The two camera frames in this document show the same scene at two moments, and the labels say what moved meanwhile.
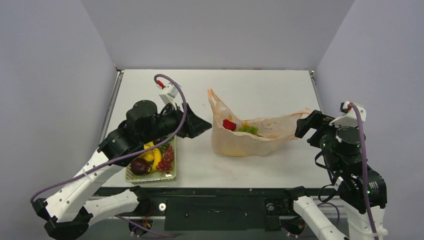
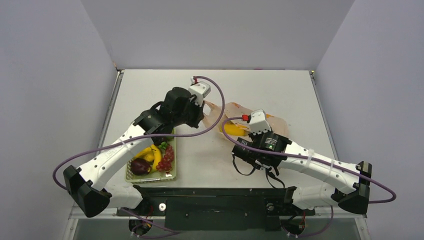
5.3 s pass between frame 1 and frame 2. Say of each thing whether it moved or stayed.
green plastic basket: stayed
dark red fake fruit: stayed
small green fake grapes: stayed
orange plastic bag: moved
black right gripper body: moved
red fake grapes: stayed
